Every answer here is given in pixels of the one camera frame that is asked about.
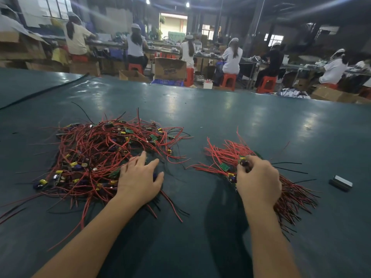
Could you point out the person's left forearm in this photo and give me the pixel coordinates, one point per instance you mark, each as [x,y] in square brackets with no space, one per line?
[84,246]

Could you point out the large open cardboard box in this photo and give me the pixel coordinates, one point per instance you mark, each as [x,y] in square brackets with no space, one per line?
[20,45]

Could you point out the small black grey block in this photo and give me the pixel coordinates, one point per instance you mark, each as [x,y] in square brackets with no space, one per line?
[341,183]

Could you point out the person's right hand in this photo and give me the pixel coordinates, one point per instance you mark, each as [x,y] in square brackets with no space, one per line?
[259,185]

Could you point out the person's left hand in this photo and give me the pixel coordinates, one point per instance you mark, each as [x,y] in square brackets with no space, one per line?
[139,182]

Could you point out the heap of black white items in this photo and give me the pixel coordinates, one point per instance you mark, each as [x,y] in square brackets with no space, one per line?
[294,93]

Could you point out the dark green table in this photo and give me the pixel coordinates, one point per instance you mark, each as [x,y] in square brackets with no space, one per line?
[301,124]

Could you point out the person's right forearm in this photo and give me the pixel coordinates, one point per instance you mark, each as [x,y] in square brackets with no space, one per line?
[271,246]

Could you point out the grid window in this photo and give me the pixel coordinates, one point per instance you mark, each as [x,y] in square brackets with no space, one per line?
[57,5]

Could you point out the blue plastic crate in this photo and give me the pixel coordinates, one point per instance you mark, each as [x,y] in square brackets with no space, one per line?
[168,82]

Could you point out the yellow sack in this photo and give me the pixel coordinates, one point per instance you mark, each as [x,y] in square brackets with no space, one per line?
[60,56]

